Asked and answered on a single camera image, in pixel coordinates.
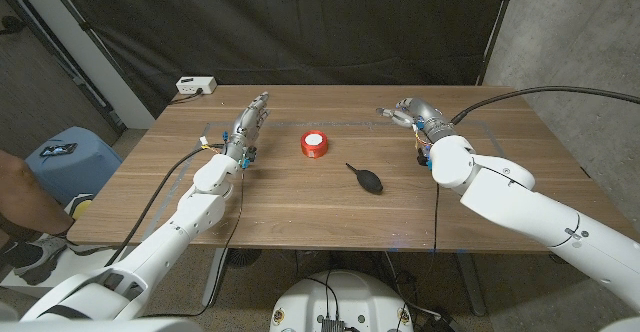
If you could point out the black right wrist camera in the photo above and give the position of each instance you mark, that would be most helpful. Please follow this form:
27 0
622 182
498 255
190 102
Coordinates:
423 159

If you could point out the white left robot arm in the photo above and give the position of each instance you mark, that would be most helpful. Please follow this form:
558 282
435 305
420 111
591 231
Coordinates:
200 212

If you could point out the black backdrop stand pole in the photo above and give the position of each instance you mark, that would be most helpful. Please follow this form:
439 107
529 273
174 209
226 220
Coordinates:
496 32

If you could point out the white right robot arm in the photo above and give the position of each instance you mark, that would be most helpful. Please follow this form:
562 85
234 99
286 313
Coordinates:
525 207

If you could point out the grey table leg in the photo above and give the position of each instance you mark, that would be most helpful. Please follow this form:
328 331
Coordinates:
470 282
215 277

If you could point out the grey and white shoe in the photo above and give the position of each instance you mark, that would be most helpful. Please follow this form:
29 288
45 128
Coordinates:
40 257

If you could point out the red tape roll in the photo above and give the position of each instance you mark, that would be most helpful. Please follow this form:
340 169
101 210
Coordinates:
314 147

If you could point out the blue plastic stool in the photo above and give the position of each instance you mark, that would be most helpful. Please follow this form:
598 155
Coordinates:
85 172

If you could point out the black rubber air blower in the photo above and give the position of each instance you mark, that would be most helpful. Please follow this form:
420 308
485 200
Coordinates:
370 181

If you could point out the white power strip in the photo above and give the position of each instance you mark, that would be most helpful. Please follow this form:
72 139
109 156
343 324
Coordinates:
195 85

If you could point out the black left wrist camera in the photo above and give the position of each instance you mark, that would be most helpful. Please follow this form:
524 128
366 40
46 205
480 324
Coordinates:
251 153

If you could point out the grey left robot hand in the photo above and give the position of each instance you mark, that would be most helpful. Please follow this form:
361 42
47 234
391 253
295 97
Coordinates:
247 127

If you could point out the yellow and white floor object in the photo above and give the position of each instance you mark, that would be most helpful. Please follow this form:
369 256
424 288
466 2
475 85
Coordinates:
80 207

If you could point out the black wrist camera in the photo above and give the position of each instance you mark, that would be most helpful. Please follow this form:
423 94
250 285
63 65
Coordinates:
423 159
251 153

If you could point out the black round floor fan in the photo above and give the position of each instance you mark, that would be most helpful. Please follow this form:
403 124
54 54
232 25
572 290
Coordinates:
242 258

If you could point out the person's bare leg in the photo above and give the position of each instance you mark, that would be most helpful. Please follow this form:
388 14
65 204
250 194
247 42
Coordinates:
25 197

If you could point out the black power adapter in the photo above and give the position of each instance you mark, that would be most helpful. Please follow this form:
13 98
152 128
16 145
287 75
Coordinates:
440 324

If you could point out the black wall rail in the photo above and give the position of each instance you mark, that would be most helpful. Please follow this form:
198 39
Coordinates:
95 97

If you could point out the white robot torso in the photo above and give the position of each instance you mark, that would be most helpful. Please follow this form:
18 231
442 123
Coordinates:
345 297

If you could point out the black backdrop curtain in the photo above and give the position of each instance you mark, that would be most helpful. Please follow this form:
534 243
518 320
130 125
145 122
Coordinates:
300 22

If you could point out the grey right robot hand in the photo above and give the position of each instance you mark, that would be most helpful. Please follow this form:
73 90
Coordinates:
425 114

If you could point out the white floor platform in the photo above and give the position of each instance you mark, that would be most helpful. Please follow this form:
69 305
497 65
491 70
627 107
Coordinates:
80 267

